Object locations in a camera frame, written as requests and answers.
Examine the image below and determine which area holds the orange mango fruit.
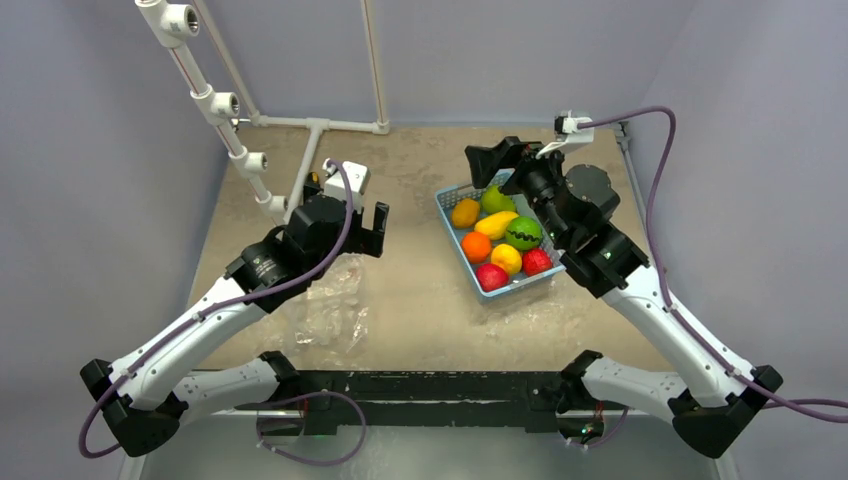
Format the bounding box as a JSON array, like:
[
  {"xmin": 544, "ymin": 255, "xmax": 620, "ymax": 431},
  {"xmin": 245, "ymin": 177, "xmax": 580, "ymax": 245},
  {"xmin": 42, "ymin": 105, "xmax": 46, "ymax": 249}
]
[{"xmin": 450, "ymin": 198, "xmax": 481, "ymax": 229}]

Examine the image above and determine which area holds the clear zip top bag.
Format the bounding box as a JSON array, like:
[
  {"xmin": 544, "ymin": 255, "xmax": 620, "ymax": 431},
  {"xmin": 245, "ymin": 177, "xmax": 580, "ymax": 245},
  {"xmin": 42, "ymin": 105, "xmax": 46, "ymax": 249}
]
[{"xmin": 283, "ymin": 255, "xmax": 369, "ymax": 353}]

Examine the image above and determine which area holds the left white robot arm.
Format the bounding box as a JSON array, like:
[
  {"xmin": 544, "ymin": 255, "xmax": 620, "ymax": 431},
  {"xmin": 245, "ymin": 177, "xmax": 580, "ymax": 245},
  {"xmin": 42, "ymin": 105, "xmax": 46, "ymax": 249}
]
[{"xmin": 80, "ymin": 194, "xmax": 390, "ymax": 457}]

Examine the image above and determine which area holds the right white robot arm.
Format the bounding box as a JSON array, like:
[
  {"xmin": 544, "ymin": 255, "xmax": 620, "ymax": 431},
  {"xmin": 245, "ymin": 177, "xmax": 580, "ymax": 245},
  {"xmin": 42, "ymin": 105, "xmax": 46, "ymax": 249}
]
[{"xmin": 465, "ymin": 136, "xmax": 783, "ymax": 459}]

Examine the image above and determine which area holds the green pear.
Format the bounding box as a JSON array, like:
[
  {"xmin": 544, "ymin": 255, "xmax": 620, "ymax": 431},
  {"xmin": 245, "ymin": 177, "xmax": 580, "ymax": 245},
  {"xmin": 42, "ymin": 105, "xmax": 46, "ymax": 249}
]
[{"xmin": 480, "ymin": 185, "xmax": 516, "ymax": 215}]

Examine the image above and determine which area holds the yellow mango fruit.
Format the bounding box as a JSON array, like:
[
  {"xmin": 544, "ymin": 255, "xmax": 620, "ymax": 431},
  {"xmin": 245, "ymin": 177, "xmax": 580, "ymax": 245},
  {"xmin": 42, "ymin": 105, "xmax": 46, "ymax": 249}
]
[{"xmin": 474, "ymin": 212, "xmax": 519, "ymax": 241}]

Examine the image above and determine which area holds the light blue plastic basket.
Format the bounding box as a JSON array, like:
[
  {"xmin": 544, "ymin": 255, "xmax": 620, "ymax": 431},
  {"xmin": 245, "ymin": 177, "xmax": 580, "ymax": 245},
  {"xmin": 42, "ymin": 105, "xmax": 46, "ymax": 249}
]
[{"xmin": 435, "ymin": 170, "xmax": 565, "ymax": 303}]

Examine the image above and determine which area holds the red apple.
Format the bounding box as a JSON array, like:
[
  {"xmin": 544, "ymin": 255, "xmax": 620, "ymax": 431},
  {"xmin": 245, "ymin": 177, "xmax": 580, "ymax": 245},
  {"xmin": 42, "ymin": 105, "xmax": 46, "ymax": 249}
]
[{"xmin": 475, "ymin": 263, "xmax": 510, "ymax": 292}]

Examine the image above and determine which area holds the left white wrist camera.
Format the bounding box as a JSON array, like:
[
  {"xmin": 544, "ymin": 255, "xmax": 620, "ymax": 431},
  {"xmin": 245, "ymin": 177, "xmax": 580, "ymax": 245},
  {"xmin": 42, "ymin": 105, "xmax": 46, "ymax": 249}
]
[{"xmin": 322, "ymin": 158, "xmax": 371, "ymax": 214}]

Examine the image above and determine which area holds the aluminium frame rail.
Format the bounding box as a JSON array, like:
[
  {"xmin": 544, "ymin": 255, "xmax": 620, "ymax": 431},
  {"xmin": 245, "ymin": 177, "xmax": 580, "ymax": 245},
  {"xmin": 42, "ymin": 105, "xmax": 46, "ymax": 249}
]
[{"xmin": 612, "ymin": 120, "xmax": 646, "ymax": 226}]

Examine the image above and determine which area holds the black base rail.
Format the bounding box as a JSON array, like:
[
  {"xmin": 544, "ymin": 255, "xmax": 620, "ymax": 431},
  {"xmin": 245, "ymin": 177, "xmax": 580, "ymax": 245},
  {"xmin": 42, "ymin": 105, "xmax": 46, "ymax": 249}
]
[{"xmin": 235, "ymin": 369, "xmax": 627, "ymax": 439}]

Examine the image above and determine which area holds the white pipe frame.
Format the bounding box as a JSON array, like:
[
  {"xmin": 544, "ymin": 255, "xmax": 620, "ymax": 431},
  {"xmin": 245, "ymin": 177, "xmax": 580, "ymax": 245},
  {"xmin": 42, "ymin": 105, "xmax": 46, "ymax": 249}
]
[{"xmin": 135, "ymin": 0, "xmax": 391, "ymax": 225}]

